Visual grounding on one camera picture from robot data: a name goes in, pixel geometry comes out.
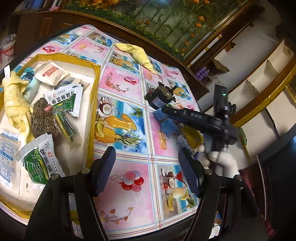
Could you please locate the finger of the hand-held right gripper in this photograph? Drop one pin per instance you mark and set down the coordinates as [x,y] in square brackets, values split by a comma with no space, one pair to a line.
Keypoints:
[185,117]

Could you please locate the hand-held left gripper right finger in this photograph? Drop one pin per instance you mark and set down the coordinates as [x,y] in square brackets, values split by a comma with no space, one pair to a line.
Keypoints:
[188,172]

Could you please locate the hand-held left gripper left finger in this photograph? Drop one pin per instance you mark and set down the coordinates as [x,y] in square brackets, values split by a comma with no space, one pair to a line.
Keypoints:
[105,171]

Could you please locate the green and white medicine packet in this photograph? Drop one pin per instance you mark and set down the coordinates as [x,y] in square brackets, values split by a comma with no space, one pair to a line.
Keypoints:
[67,97]
[41,162]

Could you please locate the yellow cardboard box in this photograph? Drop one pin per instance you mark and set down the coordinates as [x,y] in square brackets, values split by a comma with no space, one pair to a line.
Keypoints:
[96,104]

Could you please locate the brown hedgehog plush toy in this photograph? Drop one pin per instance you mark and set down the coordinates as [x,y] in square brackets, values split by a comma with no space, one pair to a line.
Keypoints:
[44,120]

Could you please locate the white packet with red print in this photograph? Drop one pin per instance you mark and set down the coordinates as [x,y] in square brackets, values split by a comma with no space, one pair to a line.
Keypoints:
[49,74]

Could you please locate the black electric motor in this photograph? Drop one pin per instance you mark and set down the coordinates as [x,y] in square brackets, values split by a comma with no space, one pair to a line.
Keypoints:
[159,97]

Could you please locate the printed fruit tablecloth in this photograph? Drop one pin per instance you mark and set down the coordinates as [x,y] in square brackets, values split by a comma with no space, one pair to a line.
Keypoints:
[129,148]

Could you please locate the purple spray can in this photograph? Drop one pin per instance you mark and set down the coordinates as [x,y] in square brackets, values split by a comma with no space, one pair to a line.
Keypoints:
[199,73]

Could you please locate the two purple bottles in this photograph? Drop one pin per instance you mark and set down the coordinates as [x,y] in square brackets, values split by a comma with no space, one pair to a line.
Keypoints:
[205,72]

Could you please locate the brown cardboard piece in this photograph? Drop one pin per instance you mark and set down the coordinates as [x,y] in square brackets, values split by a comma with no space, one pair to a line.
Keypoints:
[220,66]

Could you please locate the clear packet of green sticks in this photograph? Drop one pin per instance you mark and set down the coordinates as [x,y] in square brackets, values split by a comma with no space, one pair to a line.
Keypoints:
[64,125]

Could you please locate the white shelf unit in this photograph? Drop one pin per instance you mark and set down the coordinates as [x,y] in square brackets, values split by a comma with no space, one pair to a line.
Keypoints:
[261,74]

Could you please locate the white and yellow rolled poster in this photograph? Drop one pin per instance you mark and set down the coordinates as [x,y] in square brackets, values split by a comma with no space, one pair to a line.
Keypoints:
[205,49]

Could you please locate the yellow towel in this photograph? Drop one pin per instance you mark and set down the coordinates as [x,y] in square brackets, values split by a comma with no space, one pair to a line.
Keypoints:
[138,54]

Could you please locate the dark printed packet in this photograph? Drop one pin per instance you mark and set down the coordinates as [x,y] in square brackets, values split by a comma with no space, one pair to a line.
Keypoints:
[69,81]

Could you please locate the aquarium with flower backdrop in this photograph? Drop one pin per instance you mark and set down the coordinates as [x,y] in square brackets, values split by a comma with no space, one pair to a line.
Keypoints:
[161,20]

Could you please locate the white packet with blue print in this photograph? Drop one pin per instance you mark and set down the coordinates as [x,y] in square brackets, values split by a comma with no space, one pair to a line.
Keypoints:
[7,150]

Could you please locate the cream towel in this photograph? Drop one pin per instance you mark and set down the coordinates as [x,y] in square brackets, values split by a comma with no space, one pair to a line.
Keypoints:
[13,102]

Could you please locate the pale teal packet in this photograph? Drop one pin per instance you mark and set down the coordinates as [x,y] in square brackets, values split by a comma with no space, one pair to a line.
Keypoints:
[30,81]

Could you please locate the white plastic bucket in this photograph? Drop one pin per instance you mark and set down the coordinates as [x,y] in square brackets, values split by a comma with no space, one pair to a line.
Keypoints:
[7,48]

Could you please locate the gold curved frame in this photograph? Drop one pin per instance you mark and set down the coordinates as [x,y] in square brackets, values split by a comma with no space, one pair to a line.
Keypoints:
[266,102]

